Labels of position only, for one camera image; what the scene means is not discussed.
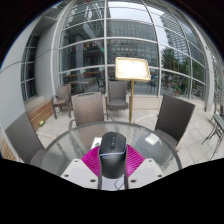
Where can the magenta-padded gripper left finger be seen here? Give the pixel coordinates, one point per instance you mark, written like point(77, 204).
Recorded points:
point(91, 161)

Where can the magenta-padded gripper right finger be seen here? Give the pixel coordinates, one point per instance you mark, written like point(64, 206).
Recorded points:
point(135, 160)

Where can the black computer mouse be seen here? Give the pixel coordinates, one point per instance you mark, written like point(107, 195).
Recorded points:
point(113, 153)

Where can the grey wicker chair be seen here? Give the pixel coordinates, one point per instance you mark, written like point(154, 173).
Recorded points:
point(88, 108)
point(173, 116)
point(117, 95)
point(62, 97)
point(21, 138)

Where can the curved wooden slat bench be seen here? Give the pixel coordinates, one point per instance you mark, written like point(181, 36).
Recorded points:
point(40, 113)

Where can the dark metal outdoor furniture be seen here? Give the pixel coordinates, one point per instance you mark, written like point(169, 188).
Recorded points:
point(216, 128)

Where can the gold menu display stand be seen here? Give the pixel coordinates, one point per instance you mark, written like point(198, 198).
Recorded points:
point(132, 69)

